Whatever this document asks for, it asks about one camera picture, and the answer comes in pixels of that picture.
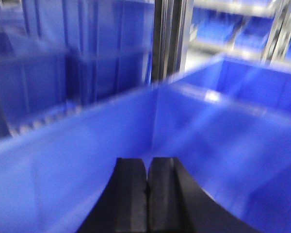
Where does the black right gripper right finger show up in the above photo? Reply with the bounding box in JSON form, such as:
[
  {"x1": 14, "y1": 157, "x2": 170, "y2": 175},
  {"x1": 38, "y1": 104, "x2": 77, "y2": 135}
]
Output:
[{"x1": 148, "y1": 157, "x2": 257, "y2": 233}]

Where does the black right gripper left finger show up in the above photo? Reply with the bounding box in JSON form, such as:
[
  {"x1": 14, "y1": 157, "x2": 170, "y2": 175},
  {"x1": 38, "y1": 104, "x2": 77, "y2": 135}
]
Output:
[{"x1": 79, "y1": 158, "x2": 147, "y2": 233}]

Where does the blue plastic tray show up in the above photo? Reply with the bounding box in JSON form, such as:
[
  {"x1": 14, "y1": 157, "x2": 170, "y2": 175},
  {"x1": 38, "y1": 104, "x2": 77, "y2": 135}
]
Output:
[{"x1": 0, "y1": 56, "x2": 291, "y2": 233}]

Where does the blue shelf bin left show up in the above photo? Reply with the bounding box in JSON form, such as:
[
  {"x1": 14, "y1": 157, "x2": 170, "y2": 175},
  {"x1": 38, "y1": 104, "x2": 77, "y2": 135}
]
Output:
[{"x1": 0, "y1": 0, "x2": 154, "y2": 139}]

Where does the blue shelf bins right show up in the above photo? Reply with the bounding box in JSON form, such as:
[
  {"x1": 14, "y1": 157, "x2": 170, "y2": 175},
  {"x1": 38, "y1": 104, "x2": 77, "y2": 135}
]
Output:
[{"x1": 189, "y1": 0, "x2": 291, "y2": 62}]

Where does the grey metal shelf post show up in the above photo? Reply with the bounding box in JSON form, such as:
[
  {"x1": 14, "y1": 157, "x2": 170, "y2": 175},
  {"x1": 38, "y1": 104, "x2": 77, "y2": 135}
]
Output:
[{"x1": 150, "y1": 0, "x2": 194, "y2": 83}]

